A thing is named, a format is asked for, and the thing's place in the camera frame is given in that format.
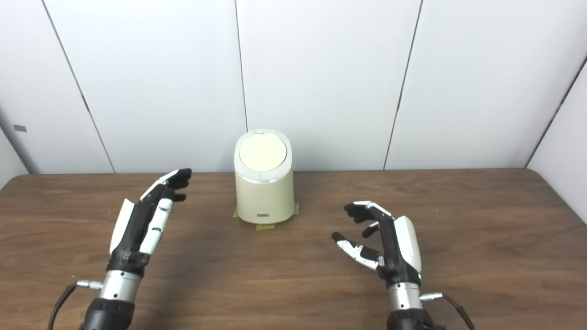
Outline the round cream bin lid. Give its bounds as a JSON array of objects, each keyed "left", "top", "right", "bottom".
[{"left": 239, "top": 133, "right": 288, "bottom": 172}]

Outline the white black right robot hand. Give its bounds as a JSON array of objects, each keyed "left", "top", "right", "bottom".
[{"left": 331, "top": 201, "right": 423, "bottom": 289}]

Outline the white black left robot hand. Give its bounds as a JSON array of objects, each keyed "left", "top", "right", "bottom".
[{"left": 106, "top": 168, "right": 193, "bottom": 278}]

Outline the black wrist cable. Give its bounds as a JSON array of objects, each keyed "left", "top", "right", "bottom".
[
  {"left": 420, "top": 292, "right": 476, "bottom": 330},
  {"left": 47, "top": 280, "right": 104, "bottom": 330}
]

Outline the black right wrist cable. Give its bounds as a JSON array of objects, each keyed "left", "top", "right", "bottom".
[{"left": 420, "top": 292, "right": 476, "bottom": 330}]

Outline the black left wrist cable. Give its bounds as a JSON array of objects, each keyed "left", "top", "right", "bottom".
[{"left": 47, "top": 280, "right": 104, "bottom": 330}]

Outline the cream-colored bin body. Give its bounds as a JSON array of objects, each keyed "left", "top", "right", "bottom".
[{"left": 234, "top": 129, "right": 295, "bottom": 225}]

